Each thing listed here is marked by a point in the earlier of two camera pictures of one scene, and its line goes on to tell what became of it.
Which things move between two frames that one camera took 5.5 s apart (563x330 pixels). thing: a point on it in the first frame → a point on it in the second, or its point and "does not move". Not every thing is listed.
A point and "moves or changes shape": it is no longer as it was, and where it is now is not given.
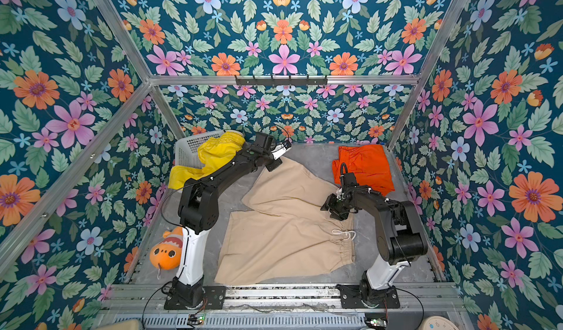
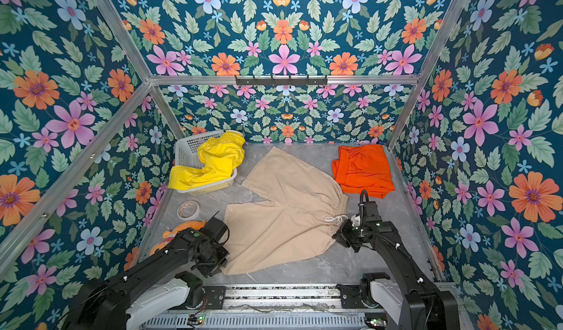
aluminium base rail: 280,307 does not move
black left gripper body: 270,163 → 216,261
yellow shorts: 213,149 does not move
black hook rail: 281,81 does not move
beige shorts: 284,229 moves or changes shape
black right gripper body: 338,206 → 350,235
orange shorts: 370,164 does not move
